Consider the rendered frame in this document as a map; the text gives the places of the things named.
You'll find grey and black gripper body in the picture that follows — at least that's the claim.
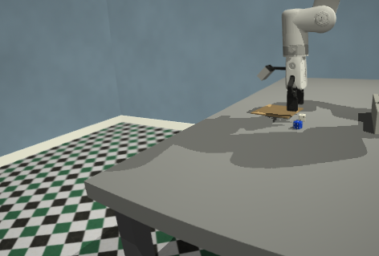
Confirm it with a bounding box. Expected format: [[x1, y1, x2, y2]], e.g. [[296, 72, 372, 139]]
[[283, 55, 308, 91]]

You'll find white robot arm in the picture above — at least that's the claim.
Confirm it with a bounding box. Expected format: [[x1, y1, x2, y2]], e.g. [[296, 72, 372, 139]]
[[257, 0, 340, 81]]

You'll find tan square mat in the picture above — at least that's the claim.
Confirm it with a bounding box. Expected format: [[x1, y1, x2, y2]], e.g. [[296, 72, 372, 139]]
[[251, 104, 303, 119]]

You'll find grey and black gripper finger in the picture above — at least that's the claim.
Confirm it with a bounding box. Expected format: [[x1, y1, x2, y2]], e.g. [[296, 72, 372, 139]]
[[287, 75, 298, 112], [297, 89, 304, 104]]

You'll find blue die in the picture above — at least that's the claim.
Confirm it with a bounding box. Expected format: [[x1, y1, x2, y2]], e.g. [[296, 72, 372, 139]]
[[293, 120, 303, 129]]

